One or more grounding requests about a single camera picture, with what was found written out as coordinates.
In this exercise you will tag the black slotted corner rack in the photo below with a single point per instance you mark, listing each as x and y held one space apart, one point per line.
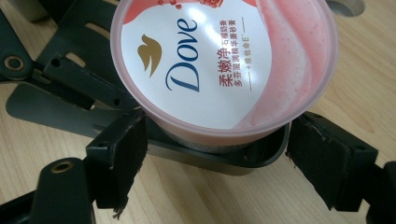
218 161

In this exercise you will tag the grey table grommet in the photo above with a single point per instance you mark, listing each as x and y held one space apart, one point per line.
345 6

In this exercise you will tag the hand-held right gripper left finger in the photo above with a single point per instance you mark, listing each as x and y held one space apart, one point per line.
118 161

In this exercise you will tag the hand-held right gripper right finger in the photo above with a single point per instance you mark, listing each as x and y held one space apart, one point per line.
330 161

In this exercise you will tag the pink jar with white label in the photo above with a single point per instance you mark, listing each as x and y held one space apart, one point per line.
202 77

